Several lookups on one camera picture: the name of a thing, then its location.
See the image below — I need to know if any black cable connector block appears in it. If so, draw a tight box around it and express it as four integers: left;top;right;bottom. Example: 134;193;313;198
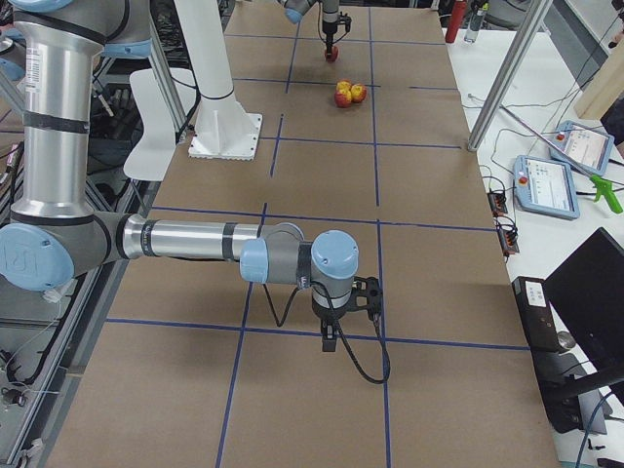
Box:
487;190;508;217

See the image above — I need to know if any blue teach pendant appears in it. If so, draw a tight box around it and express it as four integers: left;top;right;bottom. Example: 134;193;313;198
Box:
513;155;580;219
552;120;614;176

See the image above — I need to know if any red yellow apple left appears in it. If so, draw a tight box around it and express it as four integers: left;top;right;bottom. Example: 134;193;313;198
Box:
335;80;352;94

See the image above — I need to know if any near blue teach pendant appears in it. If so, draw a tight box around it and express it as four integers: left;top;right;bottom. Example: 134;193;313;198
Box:
513;155;580;219

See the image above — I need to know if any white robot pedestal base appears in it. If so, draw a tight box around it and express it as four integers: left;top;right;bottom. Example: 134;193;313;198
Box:
188;111;263;161

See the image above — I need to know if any clear water bottle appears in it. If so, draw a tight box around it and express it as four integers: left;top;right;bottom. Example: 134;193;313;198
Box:
464;0;489;44

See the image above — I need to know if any red bottle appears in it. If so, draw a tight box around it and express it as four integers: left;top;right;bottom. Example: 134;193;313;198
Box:
445;0;467;44

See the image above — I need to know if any red yellow apple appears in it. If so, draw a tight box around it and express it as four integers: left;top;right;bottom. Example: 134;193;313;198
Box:
333;89;352;108
335;80;352;94
350;83;368;103

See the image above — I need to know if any red yellow apple front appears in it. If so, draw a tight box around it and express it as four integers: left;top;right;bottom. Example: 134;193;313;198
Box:
333;89;352;108

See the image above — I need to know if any grey aluminium frame post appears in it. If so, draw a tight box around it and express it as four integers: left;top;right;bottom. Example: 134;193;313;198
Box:
467;0;553;152

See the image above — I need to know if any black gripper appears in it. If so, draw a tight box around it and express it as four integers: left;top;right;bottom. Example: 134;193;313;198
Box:
312;292;356;352
322;12;339;52

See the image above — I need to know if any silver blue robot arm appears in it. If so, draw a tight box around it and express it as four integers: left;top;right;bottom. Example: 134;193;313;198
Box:
279;0;340;59
1;1;359;351

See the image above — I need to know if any far blue teach pendant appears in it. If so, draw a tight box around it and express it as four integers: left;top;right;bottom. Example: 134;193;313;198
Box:
552;120;614;176

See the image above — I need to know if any black control box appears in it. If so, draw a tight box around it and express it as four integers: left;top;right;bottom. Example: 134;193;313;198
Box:
512;276;576;353

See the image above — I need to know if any dark red lone apple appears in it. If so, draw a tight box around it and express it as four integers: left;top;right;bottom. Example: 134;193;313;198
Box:
325;46;338;62

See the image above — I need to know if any red yellow apple right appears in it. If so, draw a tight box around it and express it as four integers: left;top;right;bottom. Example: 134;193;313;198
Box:
350;83;368;103

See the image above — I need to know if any black monitor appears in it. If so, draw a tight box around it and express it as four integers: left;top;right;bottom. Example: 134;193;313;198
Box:
545;227;623;370

